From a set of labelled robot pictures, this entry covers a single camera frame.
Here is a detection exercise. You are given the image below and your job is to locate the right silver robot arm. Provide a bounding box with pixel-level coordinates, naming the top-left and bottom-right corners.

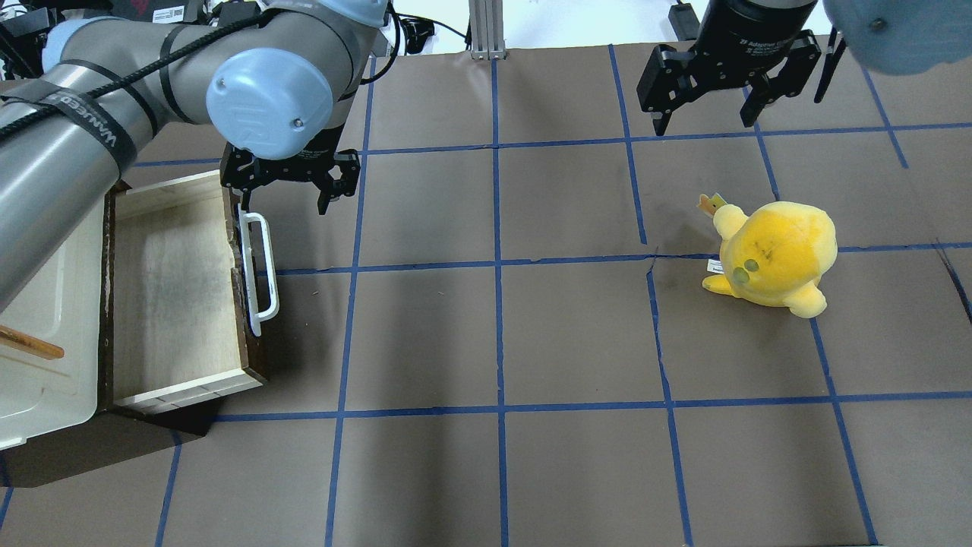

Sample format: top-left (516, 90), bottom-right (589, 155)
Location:
top-left (636, 1), bottom-right (971, 136)

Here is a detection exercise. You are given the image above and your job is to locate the aluminium frame post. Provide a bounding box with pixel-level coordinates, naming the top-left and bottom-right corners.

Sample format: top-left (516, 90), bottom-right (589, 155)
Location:
top-left (469, 0), bottom-right (507, 60)

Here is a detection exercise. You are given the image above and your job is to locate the wooden stick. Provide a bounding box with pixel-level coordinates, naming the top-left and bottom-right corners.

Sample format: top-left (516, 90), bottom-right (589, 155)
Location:
top-left (1, 325), bottom-right (65, 360)

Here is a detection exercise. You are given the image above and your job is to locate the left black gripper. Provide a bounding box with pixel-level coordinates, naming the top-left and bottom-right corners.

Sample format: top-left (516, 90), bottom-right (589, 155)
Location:
top-left (221, 129), bottom-right (361, 216)

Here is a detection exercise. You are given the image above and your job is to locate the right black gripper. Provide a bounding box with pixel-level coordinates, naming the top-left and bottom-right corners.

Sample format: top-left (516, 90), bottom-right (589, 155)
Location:
top-left (636, 1), bottom-right (822, 136)

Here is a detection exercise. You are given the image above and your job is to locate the yellow plush dinosaur toy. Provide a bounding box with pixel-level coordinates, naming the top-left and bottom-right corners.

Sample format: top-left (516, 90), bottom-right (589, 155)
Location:
top-left (698, 194), bottom-right (839, 319)

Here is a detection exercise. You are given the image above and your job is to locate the white drawer handle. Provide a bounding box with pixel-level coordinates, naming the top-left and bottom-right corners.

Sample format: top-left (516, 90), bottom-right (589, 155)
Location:
top-left (236, 204), bottom-right (281, 338)

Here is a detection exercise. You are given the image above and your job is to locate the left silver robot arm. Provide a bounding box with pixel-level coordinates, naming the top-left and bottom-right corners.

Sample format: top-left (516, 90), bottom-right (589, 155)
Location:
top-left (1, 1), bottom-right (390, 307)

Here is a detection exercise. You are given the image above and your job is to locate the cream plastic storage box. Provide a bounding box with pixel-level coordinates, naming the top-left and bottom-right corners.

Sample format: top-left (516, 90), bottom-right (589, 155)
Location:
top-left (1, 202), bottom-right (106, 450)

